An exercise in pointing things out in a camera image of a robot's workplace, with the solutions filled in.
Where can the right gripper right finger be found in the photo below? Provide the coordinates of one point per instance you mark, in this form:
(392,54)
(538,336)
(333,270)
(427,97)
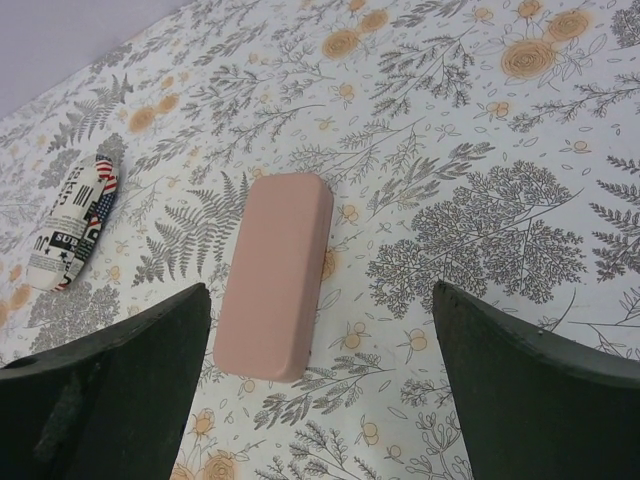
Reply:
(532,404)

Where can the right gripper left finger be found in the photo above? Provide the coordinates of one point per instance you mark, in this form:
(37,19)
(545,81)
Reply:
(111,405)

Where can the pink glasses case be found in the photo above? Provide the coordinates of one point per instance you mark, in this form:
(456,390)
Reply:
(266,322)

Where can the flag print glasses case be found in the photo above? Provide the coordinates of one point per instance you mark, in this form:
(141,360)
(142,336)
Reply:
(74,224)

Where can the floral table mat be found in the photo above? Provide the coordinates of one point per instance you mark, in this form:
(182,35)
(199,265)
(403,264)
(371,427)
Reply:
(490,144)

